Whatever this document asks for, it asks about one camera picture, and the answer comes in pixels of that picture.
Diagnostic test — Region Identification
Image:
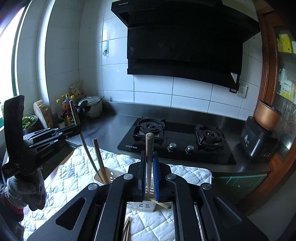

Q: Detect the wall socket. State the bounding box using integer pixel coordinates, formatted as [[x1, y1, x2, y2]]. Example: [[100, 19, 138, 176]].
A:
[[237, 84, 248, 98]]

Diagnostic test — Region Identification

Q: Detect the white utensil holder caddy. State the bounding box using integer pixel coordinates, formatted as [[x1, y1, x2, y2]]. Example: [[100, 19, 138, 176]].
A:
[[105, 167, 157, 212]]

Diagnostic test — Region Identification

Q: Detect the black rice cooker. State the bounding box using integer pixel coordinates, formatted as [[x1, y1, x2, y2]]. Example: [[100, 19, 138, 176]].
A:
[[240, 116, 279, 163]]

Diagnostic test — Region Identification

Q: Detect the white quilted cloth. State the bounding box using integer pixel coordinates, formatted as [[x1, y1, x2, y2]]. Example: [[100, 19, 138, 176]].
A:
[[21, 147, 212, 240]]

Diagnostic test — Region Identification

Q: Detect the gloved left hand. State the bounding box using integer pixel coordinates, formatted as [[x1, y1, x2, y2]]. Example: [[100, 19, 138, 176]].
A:
[[1, 170, 47, 222]]

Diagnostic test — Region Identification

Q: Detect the wall hook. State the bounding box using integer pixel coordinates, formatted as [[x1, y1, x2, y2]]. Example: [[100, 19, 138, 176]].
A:
[[102, 41, 109, 57]]

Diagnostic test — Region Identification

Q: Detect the yellow cap oil bottle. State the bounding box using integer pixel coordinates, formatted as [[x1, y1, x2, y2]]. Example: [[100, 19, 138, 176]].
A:
[[56, 93, 77, 128]]

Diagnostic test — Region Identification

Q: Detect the wooden spoon handle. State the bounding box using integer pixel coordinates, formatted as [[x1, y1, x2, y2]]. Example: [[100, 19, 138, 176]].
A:
[[145, 133, 154, 193]]

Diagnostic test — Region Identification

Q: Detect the round wooden cutting board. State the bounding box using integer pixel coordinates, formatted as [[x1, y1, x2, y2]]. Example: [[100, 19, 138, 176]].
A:
[[33, 99, 54, 129]]

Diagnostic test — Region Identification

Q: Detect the white pressure cooker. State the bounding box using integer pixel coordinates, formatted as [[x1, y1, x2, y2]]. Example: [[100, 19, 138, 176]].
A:
[[77, 95, 104, 119]]

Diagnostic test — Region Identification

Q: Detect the copper inner pot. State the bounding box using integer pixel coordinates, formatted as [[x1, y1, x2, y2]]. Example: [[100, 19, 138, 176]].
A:
[[253, 100, 282, 131]]

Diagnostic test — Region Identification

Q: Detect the bowl of green vegetables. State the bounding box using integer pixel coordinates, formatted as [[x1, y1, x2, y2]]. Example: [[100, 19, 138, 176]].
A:
[[22, 115, 38, 130]]

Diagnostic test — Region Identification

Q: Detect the wooden chopstick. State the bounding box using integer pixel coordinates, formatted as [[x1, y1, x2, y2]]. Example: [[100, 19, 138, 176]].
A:
[[122, 217, 130, 241], [145, 197, 171, 209], [92, 138, 110, 184]]

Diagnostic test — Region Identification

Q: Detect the black range hood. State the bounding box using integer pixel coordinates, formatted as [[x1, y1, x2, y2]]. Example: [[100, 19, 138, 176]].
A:
[[111, 1, 260, 90]]

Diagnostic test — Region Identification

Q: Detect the dark chopstick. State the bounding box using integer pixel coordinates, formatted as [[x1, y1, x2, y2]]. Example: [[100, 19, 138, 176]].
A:
[[69, 100, 101, 178]]

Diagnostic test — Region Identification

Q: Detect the black gas stove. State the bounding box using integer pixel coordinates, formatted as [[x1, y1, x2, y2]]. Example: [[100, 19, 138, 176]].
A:
[[117, 118, 236, 165]]

